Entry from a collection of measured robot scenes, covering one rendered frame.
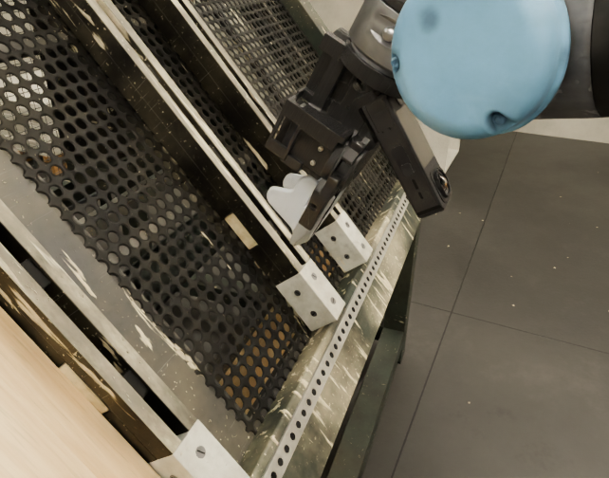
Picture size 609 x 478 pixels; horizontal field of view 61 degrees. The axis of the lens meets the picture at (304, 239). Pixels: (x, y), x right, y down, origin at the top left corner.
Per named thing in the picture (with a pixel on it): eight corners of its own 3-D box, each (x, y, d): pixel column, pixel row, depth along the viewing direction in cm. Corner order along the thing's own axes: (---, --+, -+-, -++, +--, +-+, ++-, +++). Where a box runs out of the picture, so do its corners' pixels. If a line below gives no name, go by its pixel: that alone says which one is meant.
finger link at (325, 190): (309, 207, 52) (349, 139, 47) (323, 217, 52) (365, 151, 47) (288, 227, 49) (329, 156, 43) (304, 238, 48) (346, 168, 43)
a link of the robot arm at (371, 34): (464, 30, 42) (442, 45, 36) (432, 79, 45) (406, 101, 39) (389, -19, 43) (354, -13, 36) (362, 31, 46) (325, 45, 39)
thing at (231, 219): (249, 249, 103) (258, 244, 101) (223, 218, 102) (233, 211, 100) (254, 243, 105) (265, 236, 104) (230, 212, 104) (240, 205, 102)
